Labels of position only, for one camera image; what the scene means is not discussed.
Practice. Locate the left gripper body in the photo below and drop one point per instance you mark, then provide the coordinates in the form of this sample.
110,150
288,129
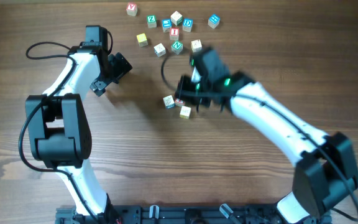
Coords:
117,68

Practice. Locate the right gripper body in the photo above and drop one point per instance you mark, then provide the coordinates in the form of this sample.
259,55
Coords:
190,93

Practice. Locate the white block blue edge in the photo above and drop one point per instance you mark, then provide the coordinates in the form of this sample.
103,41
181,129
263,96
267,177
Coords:
169,101

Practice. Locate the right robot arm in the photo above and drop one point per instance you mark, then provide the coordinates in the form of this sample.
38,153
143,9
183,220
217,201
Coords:
326,172

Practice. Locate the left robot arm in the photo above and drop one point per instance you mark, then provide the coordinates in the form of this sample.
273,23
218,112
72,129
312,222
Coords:
56,136

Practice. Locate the yellow top block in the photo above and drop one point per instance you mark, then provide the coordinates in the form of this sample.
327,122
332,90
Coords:
142,40

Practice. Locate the green N letter block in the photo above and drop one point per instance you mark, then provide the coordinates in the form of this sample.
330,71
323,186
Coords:
177,47

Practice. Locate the white picture block yellow side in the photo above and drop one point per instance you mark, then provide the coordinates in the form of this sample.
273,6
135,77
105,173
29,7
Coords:
196,45

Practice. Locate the white block blue side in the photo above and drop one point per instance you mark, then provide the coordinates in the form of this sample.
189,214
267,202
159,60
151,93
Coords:
159,50

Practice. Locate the red I letter block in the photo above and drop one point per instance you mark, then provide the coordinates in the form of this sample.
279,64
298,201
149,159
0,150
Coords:
174,34

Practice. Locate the green Z letter block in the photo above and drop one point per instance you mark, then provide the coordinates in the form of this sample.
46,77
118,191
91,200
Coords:
151,21

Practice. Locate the red Y letter block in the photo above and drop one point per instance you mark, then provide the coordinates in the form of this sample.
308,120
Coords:
131,9

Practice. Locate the blue D letter block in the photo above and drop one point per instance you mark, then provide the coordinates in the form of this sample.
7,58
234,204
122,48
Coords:
187,25

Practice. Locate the white and green block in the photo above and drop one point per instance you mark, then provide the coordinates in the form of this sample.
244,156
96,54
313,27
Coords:
176,18

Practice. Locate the blue picture block far right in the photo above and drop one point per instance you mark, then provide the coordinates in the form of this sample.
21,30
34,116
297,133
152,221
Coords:
214,21

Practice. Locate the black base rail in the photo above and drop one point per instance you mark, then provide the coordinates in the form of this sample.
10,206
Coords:
254,213

